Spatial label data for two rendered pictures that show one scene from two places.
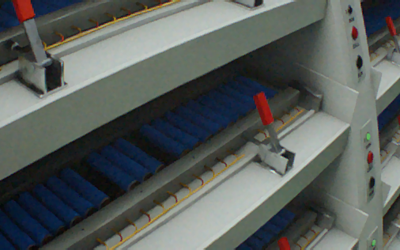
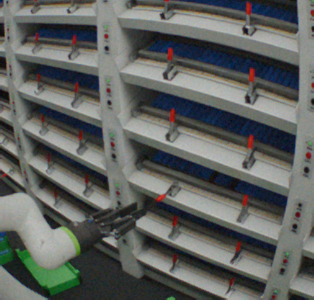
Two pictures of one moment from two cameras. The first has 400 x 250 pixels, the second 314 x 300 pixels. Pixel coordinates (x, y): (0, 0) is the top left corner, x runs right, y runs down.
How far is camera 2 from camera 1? 129 cm
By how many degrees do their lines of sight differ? 79
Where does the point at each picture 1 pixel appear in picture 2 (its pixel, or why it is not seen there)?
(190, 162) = (226, 192)
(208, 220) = (208, 207)
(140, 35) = (207, 147)
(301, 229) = (263, 253)
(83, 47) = (195, 137)
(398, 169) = not seen: outside the picture
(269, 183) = (231, 219)
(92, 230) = (187, 179)
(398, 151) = not seen: outside the picture
